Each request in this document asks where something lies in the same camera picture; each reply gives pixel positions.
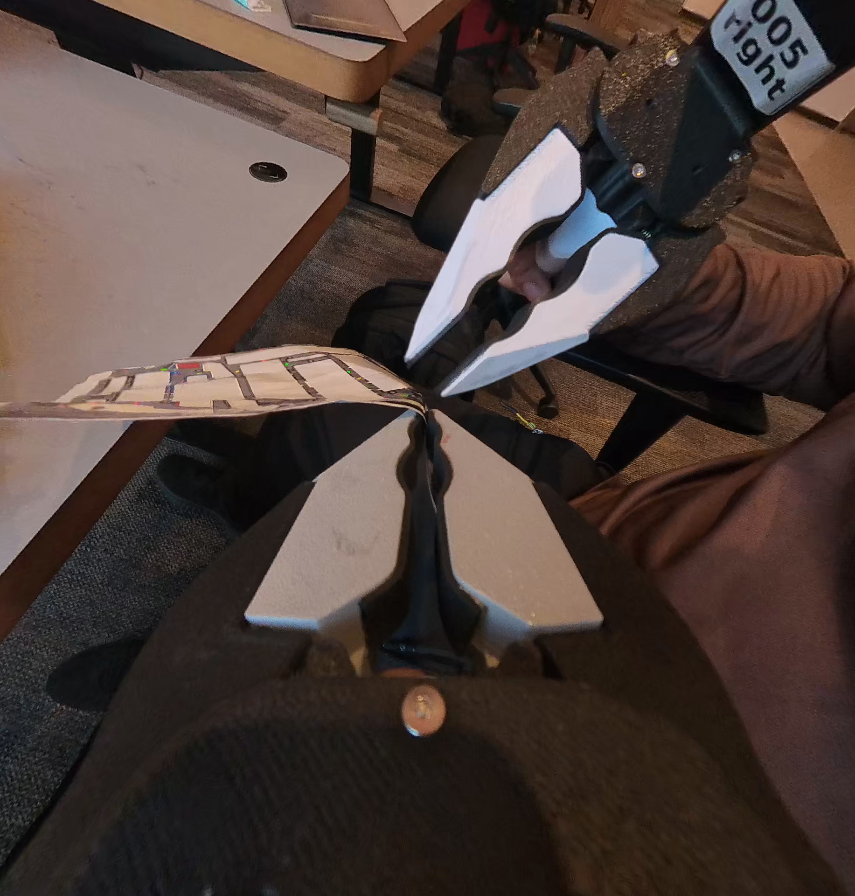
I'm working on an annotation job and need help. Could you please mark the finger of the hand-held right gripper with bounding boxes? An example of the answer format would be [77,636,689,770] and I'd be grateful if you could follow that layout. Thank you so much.
[403,128,585,365]
[440,233,660,399]

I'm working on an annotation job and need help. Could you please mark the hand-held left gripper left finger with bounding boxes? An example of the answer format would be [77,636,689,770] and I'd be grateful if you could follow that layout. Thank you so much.
[244,410,426,674]

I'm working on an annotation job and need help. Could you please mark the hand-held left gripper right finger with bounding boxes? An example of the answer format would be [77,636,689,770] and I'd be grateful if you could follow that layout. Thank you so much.
[431,412,605,660]

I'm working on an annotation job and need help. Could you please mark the holographic sticker sheet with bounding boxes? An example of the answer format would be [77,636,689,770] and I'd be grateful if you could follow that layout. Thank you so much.
[0,344,428,422]

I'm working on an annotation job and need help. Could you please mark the person's right forearm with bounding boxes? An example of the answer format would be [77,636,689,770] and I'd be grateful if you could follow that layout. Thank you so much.
[595,241,855,410]

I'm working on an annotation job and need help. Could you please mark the person's right hand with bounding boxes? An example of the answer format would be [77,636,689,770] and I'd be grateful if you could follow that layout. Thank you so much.
[503,244,563,302]

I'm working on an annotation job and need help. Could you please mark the person's dark trousers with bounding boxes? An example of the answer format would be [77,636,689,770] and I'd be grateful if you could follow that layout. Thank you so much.
[154,402,617,533]

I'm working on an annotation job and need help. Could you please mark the red backpack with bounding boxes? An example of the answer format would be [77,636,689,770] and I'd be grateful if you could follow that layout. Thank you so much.
[462,0,533,78]

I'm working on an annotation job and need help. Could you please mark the dark flat pad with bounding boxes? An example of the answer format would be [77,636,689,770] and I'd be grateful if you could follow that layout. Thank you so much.
[284,0,407,43]

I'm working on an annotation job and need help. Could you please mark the yellow green cord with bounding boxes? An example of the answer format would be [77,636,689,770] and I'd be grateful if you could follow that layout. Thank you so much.
[500,400,546,435]

